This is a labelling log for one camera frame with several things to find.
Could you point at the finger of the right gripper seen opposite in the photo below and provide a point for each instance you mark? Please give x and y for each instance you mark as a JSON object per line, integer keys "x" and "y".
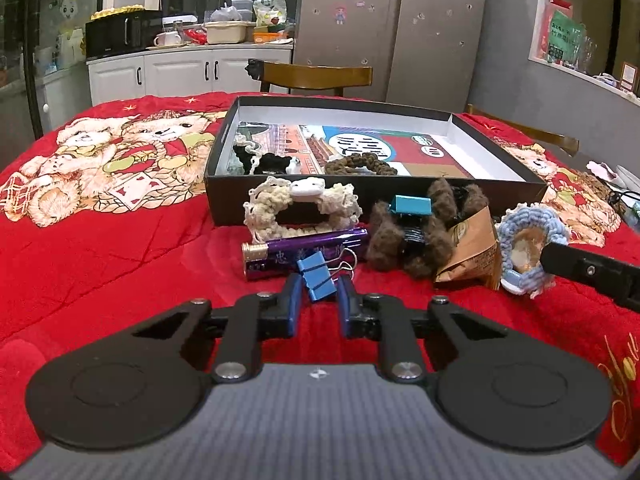
{"x": 617, "y": 280}

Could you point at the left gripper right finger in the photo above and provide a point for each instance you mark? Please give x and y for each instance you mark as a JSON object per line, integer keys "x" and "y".
{"x": 497, "y": 385}

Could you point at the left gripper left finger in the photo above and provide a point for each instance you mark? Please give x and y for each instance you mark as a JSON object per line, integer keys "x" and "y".
{"x": 141, "y": 384}

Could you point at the blue white crochet scrunchie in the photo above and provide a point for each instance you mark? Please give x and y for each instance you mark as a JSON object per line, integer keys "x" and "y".
{"x": 522, "y": 233}

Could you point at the brown triangular snack packet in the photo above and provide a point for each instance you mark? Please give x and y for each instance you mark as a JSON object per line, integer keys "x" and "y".
{"x": 476, "y": 257}

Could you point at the brown fuzzy hair claw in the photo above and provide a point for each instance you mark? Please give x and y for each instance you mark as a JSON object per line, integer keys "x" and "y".
{"x": 421, "y": 244}

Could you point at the purple tube packet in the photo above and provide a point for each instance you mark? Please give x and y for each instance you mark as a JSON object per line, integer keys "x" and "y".
{"x": 280, "y": 257}

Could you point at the blue binder clip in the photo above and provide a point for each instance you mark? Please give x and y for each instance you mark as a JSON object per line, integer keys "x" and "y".
{"x": 320, "y": 274}

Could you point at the cream crochet scrunchie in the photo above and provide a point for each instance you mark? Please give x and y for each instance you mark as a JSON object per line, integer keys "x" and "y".
{"x": 280, "y": 208}

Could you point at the black white scrunchie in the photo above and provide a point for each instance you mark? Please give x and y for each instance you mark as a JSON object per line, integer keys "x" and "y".
{"x": 248, "y": 157}

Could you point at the brown white crochet scrunchie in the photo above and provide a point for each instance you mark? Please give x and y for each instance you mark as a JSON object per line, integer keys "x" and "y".
{"x": 355, "y": 163}

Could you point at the wooden chair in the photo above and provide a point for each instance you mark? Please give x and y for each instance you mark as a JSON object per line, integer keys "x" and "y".
{"x": 566, "y": 143}
{"x": 309, "y": 78}

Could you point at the red teddy bear blanket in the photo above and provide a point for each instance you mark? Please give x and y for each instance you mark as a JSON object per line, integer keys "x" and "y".
{"x": 95, "y": 273}

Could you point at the colourful book in box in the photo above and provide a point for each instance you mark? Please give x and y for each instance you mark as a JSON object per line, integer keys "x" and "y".
{"x": 411, "y": 154}

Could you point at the green poster on shelf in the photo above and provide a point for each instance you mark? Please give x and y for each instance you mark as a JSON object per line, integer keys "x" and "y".
{"x": 564, "y": 39}

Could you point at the black shallow cardboard box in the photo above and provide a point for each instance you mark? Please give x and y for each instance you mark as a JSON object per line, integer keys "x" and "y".
{"x": 505, "y": 181}

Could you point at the white kitchen cabinet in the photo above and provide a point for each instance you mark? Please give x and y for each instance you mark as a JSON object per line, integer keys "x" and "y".
{"x": 181, "y": 71}

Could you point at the silver double door refrigerator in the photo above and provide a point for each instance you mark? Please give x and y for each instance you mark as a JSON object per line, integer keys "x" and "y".
{"x": 421, "y": 52}

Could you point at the white mug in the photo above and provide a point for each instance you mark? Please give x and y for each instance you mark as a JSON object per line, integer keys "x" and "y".
{"x": 167, "y": 39}

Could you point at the black microwave oven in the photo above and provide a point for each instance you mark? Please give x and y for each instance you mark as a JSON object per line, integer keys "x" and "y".
{"x": 122, "y": 33}

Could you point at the beige plastic basin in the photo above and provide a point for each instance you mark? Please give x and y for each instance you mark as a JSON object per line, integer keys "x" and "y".
{"x": 229, "y": 32}

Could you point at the glass sliding door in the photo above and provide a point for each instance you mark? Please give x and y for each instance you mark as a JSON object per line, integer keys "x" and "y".
{"x": 44, "y": 76}

